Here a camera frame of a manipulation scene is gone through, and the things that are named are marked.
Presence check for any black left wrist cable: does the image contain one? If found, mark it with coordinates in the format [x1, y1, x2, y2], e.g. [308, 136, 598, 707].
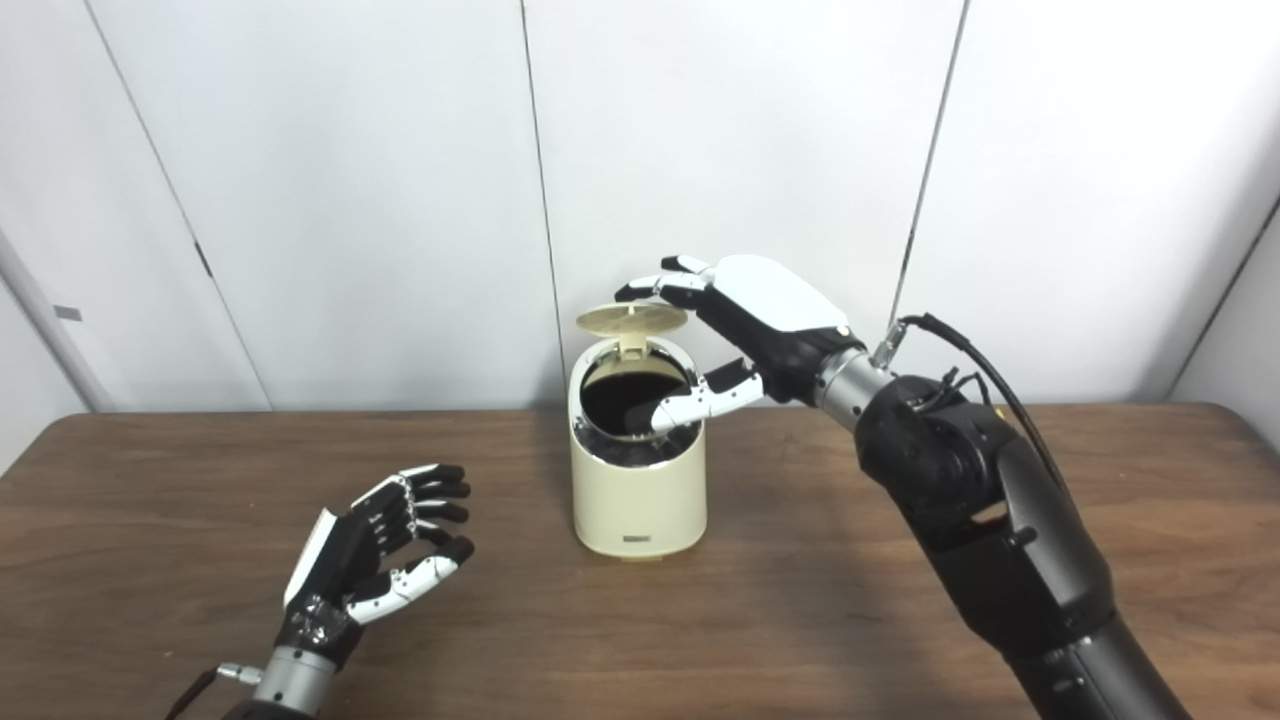
[165, 662, 263, 720]

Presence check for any cream-colored round bin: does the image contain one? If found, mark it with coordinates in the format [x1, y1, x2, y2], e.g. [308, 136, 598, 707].
[568, 335, 709, 561]

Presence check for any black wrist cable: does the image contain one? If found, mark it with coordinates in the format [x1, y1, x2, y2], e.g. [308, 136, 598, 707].
[165, 662, 263, 720]
[872, 313, 1066, 491]

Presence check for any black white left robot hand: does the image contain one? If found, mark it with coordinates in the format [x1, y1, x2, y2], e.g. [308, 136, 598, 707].
[275, 463, 476, 671]

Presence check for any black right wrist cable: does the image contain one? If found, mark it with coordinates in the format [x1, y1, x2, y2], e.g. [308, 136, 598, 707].
[872, 313, 1066, 491]

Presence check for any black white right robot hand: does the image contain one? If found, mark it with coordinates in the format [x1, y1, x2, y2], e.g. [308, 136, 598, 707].
[614, 254, 866, 436]

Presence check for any cream round bin lid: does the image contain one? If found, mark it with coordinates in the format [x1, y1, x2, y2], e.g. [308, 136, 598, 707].
[577, 303, 689, 359]

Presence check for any gray wall corner trim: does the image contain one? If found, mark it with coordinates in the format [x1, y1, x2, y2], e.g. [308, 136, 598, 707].
[0, 225, 116, 413]

